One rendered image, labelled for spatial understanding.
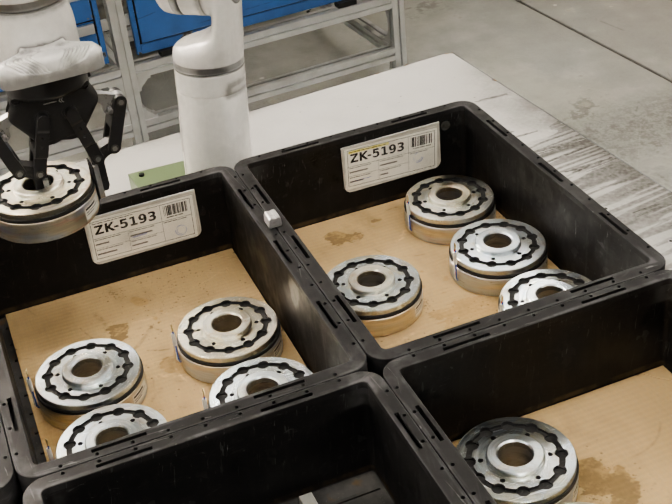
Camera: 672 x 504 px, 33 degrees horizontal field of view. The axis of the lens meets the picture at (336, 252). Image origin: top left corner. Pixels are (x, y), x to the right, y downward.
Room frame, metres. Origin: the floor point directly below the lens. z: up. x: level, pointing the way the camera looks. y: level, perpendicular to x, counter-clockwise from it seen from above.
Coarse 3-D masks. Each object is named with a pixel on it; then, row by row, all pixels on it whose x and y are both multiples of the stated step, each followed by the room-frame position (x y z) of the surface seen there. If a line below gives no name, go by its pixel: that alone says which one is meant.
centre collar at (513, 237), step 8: (488, 232) 1.02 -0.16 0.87; (496, 232) 1.02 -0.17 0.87; (504, 232) 1.01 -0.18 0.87; (512, 232) 1.01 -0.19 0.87; (480, 240) 1.00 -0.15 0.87; (512, 240) 1.00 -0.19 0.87; (520, 240) 1.00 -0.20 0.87; (480, 248) 0.99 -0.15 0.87; (488, 248) 0.99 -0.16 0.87; (496, 248) 0.99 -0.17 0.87; (504, 248) 0.98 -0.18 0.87; (512, 248) 0.98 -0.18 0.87; (496, 256) 0.98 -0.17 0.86
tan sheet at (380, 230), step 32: (320, 224) 1.13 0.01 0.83; (352, 224) 1.12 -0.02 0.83; (384, 224) 1.11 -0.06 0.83; (320, 256) 1.06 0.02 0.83; (352, 256) 1.05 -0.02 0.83; (416, 256) 1.04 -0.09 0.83; (448, 256) 1.03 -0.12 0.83; (448, 288) 0.97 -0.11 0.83; (416, 320) 0.92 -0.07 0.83; (448, 320) 0.92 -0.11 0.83
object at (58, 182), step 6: (48, 174) 0.97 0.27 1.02; (54, 174) 0.97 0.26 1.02; (60, 174) 0.97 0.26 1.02; (18, 180) 0.97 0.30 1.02; (24, 180) 0.97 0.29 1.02; (30, 180) 0.97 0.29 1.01; (54, 180) 0.96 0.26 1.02; (60, 180) 0.96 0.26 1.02; (18, 186) 0.96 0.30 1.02; (24, 186) 0.96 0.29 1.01; (48, 186) 0.95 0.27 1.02; (54, 186) 0.95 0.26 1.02; (60, 186) 0.95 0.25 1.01; (18, 192) 0.94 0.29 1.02; (24, 192) 0.94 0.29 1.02; (30, 192) 0.94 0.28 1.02; (36, 192) 0.94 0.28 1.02; (42, 192) 0.94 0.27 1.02; (48, 192) 0.94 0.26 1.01; (54, 192) 0.94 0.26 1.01; (24, 198) 0.94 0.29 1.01; (30, 198) 0.94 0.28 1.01; (36, 198) 0.94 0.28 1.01
